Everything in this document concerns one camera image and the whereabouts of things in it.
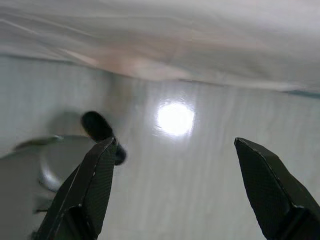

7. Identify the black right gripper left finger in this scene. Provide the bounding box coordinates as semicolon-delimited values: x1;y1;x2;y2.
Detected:
34;136;119;240

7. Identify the cream sheeted mattress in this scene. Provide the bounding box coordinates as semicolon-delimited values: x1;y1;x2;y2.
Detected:
0;0;320;93

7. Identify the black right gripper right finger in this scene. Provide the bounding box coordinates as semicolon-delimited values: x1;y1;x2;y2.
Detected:
233;136;320;240

